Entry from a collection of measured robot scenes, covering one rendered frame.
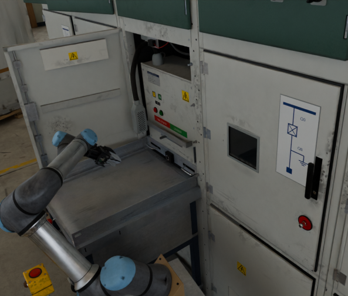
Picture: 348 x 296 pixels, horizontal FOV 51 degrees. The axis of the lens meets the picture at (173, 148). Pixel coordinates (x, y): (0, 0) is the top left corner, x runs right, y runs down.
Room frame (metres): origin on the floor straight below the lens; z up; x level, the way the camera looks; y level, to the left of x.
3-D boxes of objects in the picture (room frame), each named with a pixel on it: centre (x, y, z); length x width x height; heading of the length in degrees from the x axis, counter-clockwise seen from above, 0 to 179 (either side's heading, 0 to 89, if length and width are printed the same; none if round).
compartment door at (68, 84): (2.02, 0.52, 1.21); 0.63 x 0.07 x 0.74; 111
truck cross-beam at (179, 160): (1.85, 0.00, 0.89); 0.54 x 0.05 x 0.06; 32
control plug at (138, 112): (1.98, 0.18, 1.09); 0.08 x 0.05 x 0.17; 122
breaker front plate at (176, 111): (1.84, 0.01, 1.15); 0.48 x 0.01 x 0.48; 32
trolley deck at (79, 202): (1.64, 0.33, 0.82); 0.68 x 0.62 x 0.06; 122
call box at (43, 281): (1.03, 0.58, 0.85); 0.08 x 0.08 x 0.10; 32
